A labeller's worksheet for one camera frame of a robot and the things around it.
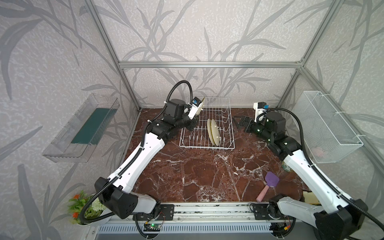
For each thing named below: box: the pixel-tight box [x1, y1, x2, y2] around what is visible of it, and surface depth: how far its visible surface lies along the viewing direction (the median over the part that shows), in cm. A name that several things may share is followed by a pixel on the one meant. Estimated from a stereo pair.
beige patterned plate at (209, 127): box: [207, 118, 216, 146], surface depth 91 cm
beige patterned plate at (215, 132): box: [210, 119, 220, 146], surface depth 95 cm
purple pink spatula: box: [256, 171, 280, 203], surface depth 84 cm
